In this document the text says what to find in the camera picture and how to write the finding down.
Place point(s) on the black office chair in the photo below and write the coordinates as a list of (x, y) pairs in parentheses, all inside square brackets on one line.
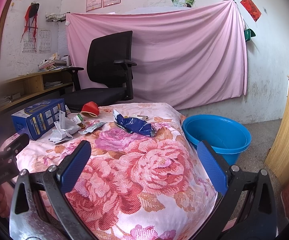
[(109, 63)]

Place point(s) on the person left hand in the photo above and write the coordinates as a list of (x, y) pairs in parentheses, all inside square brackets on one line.
[(4, 205)]

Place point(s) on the white green medicine box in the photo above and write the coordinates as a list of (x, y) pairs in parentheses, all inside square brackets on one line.
[(78, 119)]

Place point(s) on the pink hanging sheet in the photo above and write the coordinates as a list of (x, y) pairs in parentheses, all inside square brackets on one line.
[(186, 58)]

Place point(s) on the green hanging bag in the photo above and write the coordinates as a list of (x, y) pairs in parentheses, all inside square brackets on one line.
[(249, 33)]

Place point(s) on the blue plastic bucket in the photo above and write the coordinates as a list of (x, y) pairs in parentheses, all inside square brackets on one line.
[(226, 136)]

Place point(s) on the red hanging tassel ornament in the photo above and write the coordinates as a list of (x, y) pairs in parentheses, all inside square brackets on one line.
[(31, 20)]

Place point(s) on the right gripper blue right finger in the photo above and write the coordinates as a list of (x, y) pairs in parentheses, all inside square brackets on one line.
[(215, 166)]

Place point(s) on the red paper wall poster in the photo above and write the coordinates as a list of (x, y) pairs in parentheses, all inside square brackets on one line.
[(252, 9)]

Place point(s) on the blue cardboard box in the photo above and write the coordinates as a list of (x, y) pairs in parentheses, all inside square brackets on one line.
[(37, 119)]

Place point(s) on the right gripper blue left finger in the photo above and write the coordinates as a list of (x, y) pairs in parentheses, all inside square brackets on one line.
[(71, 167)]

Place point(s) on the stack of books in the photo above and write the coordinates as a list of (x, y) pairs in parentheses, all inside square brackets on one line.
[(55, 62)]

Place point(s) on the long white sachet strip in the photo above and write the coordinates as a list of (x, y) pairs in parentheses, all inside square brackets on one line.
[(92, 128)]

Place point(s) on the blue foil wrapper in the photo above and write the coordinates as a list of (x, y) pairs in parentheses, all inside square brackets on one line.
[(134, 125)]

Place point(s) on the wooden shelf desk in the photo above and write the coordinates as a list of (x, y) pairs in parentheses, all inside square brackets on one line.
[(28, 87)]

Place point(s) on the white paper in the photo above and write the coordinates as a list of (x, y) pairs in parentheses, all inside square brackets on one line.
[(64, 129)]

